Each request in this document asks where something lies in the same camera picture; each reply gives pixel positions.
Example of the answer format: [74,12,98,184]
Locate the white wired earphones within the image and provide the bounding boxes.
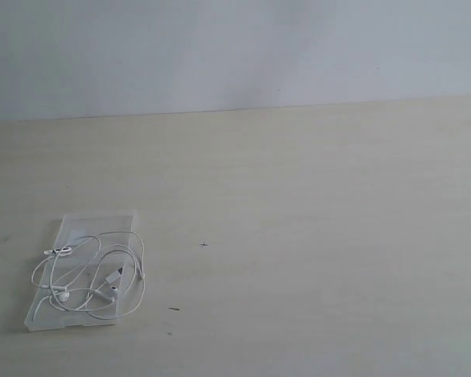
[30,230,147,320]

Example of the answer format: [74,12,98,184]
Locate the clear plastic open case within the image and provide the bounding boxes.
[22,209,137,334]

